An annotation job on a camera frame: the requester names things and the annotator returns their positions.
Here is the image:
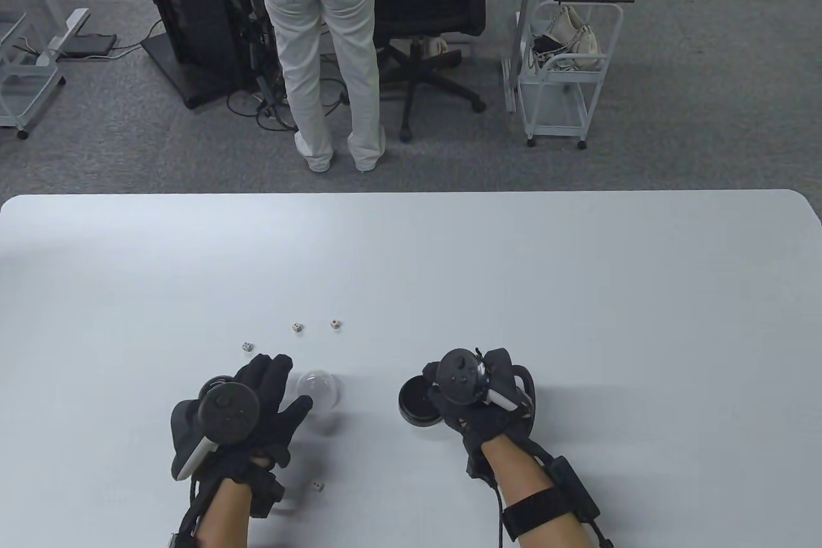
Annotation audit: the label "person's right hand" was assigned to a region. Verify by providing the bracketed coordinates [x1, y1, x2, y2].
[421, 348, 537, 478]

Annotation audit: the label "black glove sensor module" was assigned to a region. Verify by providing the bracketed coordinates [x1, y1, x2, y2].
[247, 471, 286, 520]
[464, 445, 492, 486]

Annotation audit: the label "black arm strap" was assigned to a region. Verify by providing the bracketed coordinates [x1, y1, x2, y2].
[502, 487, 579, 542]

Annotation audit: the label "clear dice shaker dome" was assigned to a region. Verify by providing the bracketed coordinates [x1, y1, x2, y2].
[294, 369, 345, 414]

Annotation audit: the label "person's right forearm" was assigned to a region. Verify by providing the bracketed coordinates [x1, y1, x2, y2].
[478, 436, 601, 548]

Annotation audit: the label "black dice shaker base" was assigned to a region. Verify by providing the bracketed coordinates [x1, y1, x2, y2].
[398, 375, 444, 428]

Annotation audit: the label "white metal frame cart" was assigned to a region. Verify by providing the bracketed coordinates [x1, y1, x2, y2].
[0, 8, 67, 141]

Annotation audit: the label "black office chair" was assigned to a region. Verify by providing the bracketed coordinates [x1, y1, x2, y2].
[363, 0, 495, 143]

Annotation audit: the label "black floor box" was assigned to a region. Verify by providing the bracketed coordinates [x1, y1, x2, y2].
[64, 33, 118, 58]

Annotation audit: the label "black floor cables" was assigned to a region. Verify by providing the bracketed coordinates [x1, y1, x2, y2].
[225, 37, 354, 131]

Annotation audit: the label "black computer tower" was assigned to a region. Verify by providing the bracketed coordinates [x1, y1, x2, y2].
[141, 0, 283, 110]

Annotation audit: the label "black glove cable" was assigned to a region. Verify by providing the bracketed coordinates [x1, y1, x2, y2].
[488, 477, 508, 548]
[173, 477, 213, 548]

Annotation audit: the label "person's left hand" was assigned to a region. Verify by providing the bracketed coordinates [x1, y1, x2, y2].
[193, 353, 314, 478]

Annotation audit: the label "beige handbag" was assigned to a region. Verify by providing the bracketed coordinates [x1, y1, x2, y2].
[543, 5, 601, 70]

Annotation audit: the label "white wire cart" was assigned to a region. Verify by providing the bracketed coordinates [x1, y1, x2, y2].
[517, 1, 625, 150]

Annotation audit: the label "black tracking controller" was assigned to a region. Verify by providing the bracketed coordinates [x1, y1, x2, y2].
[435, 349, 518, 412]
[170, 381, 261, 481]

